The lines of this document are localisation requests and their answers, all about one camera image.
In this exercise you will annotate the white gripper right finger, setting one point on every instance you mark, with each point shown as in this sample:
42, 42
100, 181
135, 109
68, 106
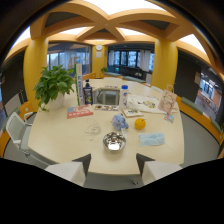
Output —
156, 170

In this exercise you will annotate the blue plush toy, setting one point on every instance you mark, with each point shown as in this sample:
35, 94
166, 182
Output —
119, 121

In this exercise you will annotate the small illustrated book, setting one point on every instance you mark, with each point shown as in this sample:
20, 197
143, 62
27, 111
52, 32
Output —
132, 113

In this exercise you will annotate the round wall clock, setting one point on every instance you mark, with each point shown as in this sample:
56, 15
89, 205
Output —
99, 47

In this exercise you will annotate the tall white green box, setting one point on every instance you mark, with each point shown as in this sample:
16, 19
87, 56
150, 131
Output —
79, 84

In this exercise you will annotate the flat colourful card pack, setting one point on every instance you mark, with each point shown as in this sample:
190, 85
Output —
106, 107

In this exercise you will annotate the white office chair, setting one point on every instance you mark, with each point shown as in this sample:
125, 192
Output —
18, 131

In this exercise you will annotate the pink paper gift bag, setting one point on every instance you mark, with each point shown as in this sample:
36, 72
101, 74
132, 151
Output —
167, 100

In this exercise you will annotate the white bottle blue cap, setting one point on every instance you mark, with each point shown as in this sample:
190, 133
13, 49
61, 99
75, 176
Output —
123, 96

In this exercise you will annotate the light blue face mask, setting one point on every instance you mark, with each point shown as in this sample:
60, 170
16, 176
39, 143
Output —
151, 139

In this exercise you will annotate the dark blue pump bottle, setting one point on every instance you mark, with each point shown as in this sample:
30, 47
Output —
88, 93

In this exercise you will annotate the orange fruit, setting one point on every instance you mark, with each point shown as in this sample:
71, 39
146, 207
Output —
140, 123

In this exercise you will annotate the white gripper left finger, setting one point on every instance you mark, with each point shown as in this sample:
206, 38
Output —
68, 171

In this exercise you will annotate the orange wooden chair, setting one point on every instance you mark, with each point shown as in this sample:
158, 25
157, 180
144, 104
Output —
26, 108

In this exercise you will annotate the small blue card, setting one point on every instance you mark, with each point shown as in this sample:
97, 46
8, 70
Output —
169, 117

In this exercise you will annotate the green potted plant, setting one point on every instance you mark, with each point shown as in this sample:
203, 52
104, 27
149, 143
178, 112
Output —
53, 86

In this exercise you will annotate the white printed tote bag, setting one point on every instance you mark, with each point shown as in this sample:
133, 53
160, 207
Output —
146, 103

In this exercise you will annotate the steel bowl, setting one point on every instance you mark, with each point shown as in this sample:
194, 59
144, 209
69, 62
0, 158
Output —
114, 141

